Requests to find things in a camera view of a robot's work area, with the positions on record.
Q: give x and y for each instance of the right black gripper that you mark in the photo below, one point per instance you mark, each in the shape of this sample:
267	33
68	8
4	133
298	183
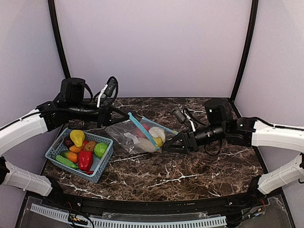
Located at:
189	142

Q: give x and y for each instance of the large clear zip bag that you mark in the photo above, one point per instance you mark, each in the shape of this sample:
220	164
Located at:
147	124

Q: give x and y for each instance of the orange toy carrot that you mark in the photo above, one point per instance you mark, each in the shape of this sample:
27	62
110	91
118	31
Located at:
73	157

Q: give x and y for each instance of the black frame post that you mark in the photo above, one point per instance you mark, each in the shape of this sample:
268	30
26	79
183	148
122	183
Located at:
57	37
246	49

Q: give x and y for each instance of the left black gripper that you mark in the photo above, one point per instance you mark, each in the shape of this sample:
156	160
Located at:
102	118

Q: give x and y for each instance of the green toy cucumber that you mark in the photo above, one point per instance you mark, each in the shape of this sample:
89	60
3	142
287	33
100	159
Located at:
66	162

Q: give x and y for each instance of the left black frame post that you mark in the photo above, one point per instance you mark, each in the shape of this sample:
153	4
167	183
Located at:
57	37

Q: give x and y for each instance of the dark red toy fruit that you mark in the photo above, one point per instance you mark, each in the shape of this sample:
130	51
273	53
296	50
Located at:
68	142

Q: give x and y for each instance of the light blue plastic basket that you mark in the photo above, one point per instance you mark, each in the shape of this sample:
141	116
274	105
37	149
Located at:
98	165

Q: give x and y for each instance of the yellow toy lemon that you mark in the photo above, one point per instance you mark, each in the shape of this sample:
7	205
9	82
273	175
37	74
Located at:
77	137

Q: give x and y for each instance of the right black frame post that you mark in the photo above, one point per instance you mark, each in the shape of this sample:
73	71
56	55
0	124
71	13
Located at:
246	49

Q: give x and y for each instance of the white slotted cable duct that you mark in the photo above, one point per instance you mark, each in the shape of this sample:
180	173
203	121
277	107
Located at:
111	220

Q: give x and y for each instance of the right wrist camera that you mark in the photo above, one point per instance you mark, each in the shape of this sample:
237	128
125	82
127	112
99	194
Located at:
184	118

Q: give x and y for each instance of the black front frame rail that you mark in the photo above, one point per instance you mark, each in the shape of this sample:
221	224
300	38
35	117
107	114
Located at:
233	204

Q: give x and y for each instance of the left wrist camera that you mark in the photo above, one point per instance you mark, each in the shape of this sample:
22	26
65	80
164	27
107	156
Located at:
107	91

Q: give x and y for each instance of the red toy bell pepper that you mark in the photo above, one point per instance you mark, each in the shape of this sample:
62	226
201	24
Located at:
85	160

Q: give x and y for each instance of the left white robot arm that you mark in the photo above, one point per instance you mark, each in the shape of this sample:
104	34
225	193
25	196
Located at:
68	105

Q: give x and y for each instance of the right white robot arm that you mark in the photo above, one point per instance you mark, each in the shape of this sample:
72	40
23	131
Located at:
248	132

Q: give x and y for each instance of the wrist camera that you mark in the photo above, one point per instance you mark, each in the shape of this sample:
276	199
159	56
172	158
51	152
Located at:
107	91
184	118

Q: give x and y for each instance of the brown toy potato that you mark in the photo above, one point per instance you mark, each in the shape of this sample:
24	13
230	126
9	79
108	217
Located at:
89	146

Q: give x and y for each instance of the yellow toy potato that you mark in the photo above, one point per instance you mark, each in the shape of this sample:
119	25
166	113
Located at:
158	141

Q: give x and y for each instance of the small clear zip bag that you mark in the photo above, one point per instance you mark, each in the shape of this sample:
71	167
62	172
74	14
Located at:
124	134

